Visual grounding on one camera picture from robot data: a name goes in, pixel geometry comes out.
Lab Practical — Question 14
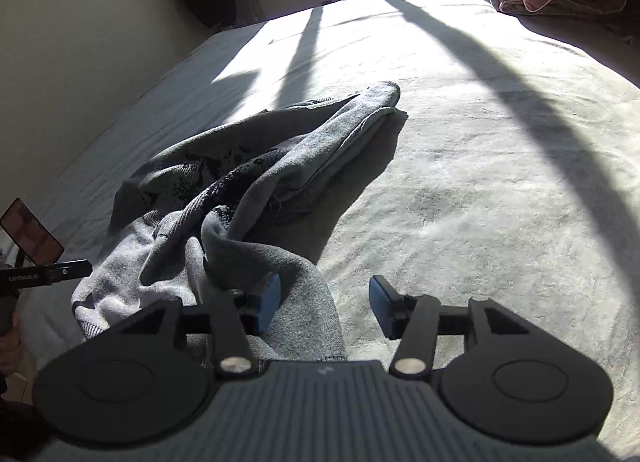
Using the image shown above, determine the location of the person's left hand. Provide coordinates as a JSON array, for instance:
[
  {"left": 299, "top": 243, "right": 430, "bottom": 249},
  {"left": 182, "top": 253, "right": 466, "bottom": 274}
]
[{"left": 0, "top": 312, "right": 24, "bottom": 376}]

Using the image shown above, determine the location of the grey bed sheet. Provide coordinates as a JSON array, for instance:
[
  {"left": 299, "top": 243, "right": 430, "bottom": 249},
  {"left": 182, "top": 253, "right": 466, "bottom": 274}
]
[{"left": 37, "top": 0, "right": 639, "bottom": 456}]

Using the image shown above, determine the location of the grey knit sweater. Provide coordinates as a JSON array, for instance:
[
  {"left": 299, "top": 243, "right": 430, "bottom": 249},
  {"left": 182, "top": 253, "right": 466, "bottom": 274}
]
[{"left": 72, "top": 81, "right": 406, "bottom": 361}]

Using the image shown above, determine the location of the black phone on mount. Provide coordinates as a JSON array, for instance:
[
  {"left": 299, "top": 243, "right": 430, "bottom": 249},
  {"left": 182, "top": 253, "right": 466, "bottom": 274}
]
[{"left": 1, "top": 197, "right": 64, "bottom": 266}]

